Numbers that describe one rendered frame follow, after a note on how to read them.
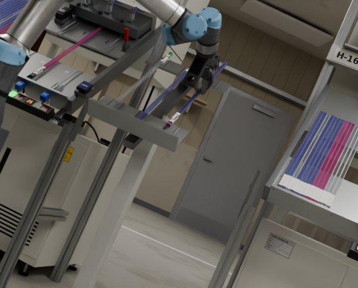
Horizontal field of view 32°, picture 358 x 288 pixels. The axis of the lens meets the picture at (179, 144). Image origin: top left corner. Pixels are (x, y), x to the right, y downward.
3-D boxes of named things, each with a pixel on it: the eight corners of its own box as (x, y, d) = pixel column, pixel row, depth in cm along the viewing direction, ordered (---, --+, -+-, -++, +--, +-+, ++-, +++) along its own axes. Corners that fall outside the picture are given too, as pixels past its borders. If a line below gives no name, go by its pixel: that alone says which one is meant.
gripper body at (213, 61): (219, 68, 227) (222, 43, 217) (208, 83, 222) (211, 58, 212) (200, 60, 229) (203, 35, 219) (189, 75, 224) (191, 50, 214)
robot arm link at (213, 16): (193, 7, 204) (217, 3, 206) (190, 33, 213) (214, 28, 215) (201, 23, 200) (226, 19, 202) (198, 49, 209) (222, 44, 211)
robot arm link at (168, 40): (167, 20, 196) (200, 14, 199) (158, 24, 207) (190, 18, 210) (172, 46, 197) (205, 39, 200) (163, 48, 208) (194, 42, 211)
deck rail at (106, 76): (71, 115, 231) (71, 101, 227) (66, 113, 231) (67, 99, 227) (161, 39, 283) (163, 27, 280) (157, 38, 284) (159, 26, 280)
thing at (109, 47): (120, 68, 259) (121, 58, 256) (-11, 15, 277) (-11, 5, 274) (158, 38, 284) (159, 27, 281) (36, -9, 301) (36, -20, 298)
